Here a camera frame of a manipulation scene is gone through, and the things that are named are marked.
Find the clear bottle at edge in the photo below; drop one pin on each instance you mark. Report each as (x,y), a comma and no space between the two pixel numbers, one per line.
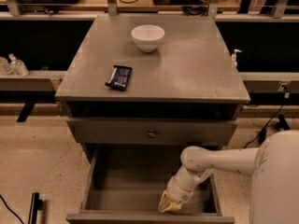
(5,66)

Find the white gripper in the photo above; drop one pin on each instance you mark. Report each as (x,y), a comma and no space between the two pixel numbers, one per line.
(179,192)

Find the grey top drawer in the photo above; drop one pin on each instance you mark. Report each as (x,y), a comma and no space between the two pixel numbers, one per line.
(152,131)

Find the clear sanitizer bottle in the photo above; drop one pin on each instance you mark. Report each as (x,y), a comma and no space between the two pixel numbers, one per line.
(18,66)

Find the black stand foot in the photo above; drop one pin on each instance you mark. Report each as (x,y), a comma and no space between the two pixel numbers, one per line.
(35,205)

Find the grey drawer cabinet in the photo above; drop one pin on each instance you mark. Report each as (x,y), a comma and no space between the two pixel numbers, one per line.
(189,76)

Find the white bowl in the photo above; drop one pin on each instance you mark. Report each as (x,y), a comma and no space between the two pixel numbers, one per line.
(148,37)

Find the black metal leg right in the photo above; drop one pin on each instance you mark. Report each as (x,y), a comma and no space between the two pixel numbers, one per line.
(282,123)

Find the grey drawer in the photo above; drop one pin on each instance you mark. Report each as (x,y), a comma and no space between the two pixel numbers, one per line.
(125,185)
(152,131)

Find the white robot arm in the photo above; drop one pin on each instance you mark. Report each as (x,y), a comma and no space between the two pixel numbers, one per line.
(273,168)

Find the white pump bottle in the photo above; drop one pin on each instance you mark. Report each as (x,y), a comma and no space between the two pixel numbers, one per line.
(234,56)

